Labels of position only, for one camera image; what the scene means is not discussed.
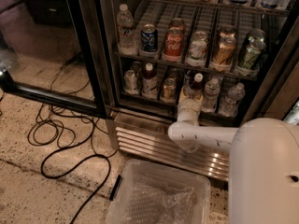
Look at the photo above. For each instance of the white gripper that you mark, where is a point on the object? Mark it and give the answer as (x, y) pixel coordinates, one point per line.
(190, 104)

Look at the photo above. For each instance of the dark drink bottle white cap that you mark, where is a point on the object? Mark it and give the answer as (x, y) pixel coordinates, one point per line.
(195, 86)

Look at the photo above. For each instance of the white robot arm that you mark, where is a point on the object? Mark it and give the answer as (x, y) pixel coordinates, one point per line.
(263, 163)

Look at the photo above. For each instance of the clear water bottle bottom middle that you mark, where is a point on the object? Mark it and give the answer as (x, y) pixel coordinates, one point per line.
(211, 93)

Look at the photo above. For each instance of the clear water bottle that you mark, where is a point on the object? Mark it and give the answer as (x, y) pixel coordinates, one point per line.
(211, 93)
(231, 100)

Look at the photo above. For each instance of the gold can bottom shelf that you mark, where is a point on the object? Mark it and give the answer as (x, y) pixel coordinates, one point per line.
(168, 93)

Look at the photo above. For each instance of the clear water bottle bottom right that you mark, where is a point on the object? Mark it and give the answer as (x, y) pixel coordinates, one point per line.
(231, 100)

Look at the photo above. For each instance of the brown tea bottle left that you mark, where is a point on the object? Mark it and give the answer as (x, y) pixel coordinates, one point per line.
(149, 82)

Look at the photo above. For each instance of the silver can shelf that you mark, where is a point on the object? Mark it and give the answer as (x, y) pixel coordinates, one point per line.
(137, 67)
(130, 82)

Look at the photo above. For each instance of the silver can rear bottom shelf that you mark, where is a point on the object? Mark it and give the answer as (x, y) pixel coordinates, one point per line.
(137, 67)

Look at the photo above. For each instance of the stainless steel display fridge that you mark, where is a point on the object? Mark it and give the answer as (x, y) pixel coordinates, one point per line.
(139, 125)

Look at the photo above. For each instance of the clear water bottle middle shelf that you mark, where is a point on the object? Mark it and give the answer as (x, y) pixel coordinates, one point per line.
(126, 31)

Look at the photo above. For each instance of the open glass fridge door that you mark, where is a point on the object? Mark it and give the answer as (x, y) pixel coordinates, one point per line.
(48, 55)

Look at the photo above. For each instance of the dark can behind gold can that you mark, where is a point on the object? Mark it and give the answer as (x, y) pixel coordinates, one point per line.
(173, 73)

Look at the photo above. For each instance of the white green soda can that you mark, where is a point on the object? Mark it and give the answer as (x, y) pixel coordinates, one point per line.
(196, 53)

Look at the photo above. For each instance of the orange gold soda can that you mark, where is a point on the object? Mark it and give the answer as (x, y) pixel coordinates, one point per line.
(222, 58)

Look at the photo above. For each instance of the blue pepsi can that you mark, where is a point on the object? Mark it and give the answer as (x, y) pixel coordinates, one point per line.
(149, 40)

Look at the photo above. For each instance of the dark can behind orange can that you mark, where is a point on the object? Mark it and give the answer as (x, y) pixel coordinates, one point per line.
(226, 31)

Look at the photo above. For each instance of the red can behind coca-cola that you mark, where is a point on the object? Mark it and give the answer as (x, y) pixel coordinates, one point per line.
(177, 23)

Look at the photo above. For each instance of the green soda can front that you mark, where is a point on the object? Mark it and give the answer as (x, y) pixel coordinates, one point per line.
(248, 62)

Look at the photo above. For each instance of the green soda can rear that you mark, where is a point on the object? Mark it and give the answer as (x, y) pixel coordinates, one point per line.
(254, 34)

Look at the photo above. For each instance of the clear plastic storage bin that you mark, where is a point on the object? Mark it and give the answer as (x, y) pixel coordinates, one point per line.
(174, 177)

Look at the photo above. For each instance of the bubble wrap sheet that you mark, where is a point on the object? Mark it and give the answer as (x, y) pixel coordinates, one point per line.
(156, 202)

